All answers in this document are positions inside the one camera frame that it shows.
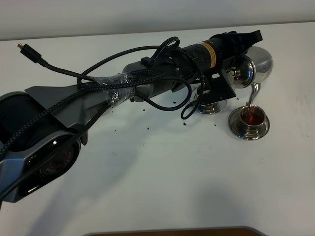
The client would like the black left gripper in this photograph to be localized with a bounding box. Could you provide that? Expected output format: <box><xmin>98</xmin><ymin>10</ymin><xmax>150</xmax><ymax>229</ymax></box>
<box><xmin>201</xmin><ymin>30</ymin><xmax>261</xmax><ymax>105</ymax></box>

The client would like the stainless steel teapot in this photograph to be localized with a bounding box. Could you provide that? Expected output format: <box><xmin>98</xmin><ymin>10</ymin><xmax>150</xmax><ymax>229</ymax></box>
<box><xmin>227</xmin><ymin>46</ymin><xmax>274</xmax><ymax>107</ymax></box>

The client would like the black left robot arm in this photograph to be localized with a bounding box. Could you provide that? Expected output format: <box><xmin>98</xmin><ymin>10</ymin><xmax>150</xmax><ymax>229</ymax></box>
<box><xmin>0</xmin><ymin>30</ymin><xmax>262</xmax><ymax>203</ymax></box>

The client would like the left stainless steel teacup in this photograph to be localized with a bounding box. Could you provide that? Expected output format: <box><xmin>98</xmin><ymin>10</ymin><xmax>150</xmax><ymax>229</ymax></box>
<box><xmin>197</xmin><ymin>100</ymin><xmax>226</xmax><ymax>115</ymax></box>

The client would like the stainless steel teacup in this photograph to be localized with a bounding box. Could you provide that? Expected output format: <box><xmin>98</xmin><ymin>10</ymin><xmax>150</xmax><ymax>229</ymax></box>
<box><xmin>240</xmin><ymin>105</ymin><xmax>266</xmax><ymax>128</ymax></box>
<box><xmin>197</xmin><ymin>100</ymin><xmax>226</xmax><ymax>115</ymax></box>

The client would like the right stainless steel teacup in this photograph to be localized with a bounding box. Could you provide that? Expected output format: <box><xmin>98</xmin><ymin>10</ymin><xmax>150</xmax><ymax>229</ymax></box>
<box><xmin>240</xmin><ymin>105</ymin><xmax>266</xmax><ymax>128</ymax></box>

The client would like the left steel cup saucer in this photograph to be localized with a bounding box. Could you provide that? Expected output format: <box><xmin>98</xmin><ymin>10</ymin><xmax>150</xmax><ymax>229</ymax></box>
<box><xmin>190</xmin><ymin>86</ymin><xmax>227</xmax><ymax>115</ymax></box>

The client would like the steel cup saucer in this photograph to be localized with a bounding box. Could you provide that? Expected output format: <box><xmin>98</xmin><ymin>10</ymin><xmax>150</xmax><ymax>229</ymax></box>
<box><xmin>228</xmin><ymin>107</ymin><xmax>270</xmax><ymax>140</ymax></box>
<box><xmin>190</xmin><ymin>86</ymin><xmax>227</xmax><ymax>115</ymax></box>

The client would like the right steel cup saucer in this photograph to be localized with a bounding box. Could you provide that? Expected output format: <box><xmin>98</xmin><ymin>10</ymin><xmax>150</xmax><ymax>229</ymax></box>
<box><xmin>228</xmin><ymin>107</ymin><xmax>270</xmax><ymax>140</ymax></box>

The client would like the brown wooden board edge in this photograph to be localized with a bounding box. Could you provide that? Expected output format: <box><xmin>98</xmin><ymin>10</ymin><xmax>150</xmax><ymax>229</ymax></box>
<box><xmin>86</xmin><ymin>227</ymin><xmax>264</xmax><ymax>236</ymax></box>

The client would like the black braided left cable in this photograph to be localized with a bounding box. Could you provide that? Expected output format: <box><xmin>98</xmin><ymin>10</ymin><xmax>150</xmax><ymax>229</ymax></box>
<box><xmin>0</xmin><ymin>36</ymin><xmax>206</xmax><ymax>165</ymax></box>

